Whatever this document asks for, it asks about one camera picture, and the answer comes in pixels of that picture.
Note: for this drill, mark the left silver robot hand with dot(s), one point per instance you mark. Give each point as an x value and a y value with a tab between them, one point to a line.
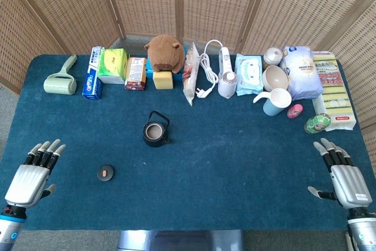
26	183

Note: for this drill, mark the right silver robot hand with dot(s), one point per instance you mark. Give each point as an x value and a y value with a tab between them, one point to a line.
351	184

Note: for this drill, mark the black lid with orange knob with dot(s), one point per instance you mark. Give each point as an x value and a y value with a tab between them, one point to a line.
105	172

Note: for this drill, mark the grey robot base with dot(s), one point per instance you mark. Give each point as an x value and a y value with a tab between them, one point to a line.
179	240

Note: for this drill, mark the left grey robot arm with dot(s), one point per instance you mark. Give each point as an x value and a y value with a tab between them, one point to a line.
10	230

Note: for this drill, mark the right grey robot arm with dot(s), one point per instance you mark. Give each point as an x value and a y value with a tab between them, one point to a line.
362	230

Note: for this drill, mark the small white jar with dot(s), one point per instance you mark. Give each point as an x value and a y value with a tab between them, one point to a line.
272	56

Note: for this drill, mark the pink egg-shaped toy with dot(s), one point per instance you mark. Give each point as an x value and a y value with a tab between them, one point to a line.
295	111

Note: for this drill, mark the yellow sponge multipack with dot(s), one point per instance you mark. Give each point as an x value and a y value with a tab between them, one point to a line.
336	92

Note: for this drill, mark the pale green lint roller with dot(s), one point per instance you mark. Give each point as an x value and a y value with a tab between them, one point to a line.
60	85

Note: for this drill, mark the blue toothpaste box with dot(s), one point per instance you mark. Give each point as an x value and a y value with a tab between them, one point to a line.
92	86

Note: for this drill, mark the pale purple white bag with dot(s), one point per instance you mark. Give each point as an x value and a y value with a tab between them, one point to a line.
302	74

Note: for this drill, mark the beige bowl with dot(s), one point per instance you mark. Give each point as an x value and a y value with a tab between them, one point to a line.
274	78

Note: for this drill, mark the dark blue table carpet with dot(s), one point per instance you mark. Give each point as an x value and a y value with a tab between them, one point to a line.
220	160

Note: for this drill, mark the green tissue box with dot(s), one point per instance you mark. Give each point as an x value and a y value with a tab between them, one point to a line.
113	64

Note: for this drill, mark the light blue wet wipes pack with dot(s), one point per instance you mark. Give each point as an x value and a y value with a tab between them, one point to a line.
249	74

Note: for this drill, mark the red brown snack box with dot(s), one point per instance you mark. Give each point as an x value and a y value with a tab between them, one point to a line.
135	73

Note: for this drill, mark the blue plastic box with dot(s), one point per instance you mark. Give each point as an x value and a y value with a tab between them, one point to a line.
149	70

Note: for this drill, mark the yellow sponge block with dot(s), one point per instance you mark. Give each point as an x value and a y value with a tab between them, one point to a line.
163	80

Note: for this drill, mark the brown capybara plush toy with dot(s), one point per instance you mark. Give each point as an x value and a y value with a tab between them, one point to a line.
166	54

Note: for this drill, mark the clear plastic packet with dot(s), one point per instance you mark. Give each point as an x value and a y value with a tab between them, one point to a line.
189	83

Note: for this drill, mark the wicker folding screen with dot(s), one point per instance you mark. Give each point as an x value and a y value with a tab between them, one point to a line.
147	1

